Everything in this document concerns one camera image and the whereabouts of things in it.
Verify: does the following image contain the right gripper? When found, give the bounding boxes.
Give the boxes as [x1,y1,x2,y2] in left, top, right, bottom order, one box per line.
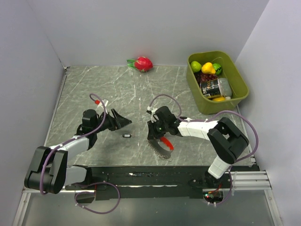
[147,118,168,140]

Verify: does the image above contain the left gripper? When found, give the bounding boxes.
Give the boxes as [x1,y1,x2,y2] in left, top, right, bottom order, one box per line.
[93,108,132,133]

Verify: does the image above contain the red and silver key organizer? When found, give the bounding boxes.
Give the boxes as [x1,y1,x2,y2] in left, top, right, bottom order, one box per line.
[148,137,174,160]

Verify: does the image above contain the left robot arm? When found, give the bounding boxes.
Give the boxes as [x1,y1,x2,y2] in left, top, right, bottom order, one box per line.
[24,109,132,195]

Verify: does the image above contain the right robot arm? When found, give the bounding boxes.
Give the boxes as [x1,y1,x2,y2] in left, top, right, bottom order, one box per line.
[147,106,249,188]

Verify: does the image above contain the small black key fob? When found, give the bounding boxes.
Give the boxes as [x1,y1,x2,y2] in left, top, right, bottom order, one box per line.
[122,134,132,138]

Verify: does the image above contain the red dragon fruit toy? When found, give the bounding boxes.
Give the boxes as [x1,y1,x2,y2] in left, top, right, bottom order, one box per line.
[127,56,153,72]

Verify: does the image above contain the dark red grapes toy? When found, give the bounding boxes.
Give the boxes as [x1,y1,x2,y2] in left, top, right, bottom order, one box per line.
[194,72,218,83]

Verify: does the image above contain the yellow lemon toy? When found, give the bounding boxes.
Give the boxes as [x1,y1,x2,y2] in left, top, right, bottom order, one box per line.
[212,96,225,102]

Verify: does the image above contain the green lime toy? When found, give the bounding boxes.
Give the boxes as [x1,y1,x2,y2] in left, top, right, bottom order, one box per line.
[190,61,202,73]

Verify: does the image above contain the olive green plastic bin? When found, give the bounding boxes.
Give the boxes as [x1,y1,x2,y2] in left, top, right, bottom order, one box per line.
[186,51,249,114]

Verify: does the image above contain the black labelled cup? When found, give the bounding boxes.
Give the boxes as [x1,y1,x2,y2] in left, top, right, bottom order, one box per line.
[200,78,232,98]

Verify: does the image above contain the yellow pear toy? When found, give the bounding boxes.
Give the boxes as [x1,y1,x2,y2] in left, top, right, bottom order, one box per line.
[201,62,216,74]

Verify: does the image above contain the green watermelon toy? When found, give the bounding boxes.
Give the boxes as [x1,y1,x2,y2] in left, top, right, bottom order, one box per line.
[213,63,222,76]

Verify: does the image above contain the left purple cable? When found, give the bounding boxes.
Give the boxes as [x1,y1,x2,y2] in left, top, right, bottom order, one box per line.
[40,93,121,214]

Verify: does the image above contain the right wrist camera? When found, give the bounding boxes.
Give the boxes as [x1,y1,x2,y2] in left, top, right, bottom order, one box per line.
[146,106,159,122]

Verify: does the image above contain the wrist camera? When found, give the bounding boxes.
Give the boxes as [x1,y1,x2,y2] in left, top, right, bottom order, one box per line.
[146,106,159,122]
[95,99,109,108]

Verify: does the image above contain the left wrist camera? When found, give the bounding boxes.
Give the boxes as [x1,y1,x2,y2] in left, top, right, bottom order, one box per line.
[95,99,109,108]

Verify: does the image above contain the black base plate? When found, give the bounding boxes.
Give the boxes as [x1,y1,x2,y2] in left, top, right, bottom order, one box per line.
[63,166,259,202]

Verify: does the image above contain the aluminium rail frame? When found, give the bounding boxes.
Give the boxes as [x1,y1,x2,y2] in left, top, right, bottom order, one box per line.
[22,157,272,194]

